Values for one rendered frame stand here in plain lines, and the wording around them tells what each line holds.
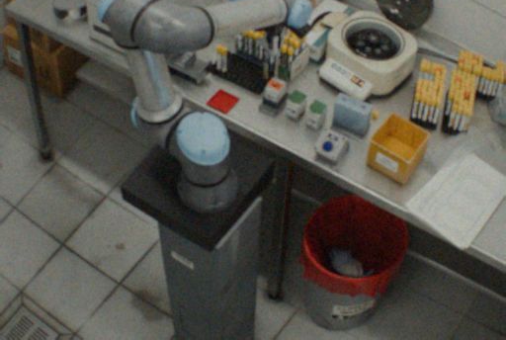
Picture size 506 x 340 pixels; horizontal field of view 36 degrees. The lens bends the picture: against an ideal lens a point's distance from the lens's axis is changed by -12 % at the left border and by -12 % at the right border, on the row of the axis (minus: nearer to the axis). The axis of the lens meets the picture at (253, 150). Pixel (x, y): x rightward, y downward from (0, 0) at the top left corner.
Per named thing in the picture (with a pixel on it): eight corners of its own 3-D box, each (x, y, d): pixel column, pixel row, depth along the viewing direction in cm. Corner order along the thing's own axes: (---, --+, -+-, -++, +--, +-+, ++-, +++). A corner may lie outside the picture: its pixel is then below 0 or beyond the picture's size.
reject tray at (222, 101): (206, 104, 244) (206, 102, 243) (219, 90, 247) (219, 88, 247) (225, 114, 241) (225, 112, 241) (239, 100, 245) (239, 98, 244)
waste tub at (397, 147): (364, 164, 231) (368, 139, 223) (387, 134, 238) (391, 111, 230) (403, 187, 226) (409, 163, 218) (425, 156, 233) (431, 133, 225)
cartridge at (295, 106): (285, 115, 242) (286, 99, 236) (294, 105, 244) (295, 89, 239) (296, 122, 240) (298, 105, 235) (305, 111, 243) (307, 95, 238)
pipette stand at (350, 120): (329, 129, 239) (332, 105, 231) (339, 113, 243) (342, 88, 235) (361, 142, 236) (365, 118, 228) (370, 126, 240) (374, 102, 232)
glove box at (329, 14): (288, 50, 259) (289, 28, 252) (325, 12, 272) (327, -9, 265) (322, 67, 255) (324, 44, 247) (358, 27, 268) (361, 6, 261)
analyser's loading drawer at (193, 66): (144, 57, 253) (144, 44, 249) (158, 44, 257) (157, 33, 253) (199, 83, 246) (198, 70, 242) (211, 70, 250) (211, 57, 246)
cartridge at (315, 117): (304, 126, 239) (306, 109, 234) (313, 115, 242) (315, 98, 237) (317, 131, 238) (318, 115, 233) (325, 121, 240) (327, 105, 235)
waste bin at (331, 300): (270, 311, 299) (276, 245, 265) (323, 244, 319) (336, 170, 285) (356, 355, 285) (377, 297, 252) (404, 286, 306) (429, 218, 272)
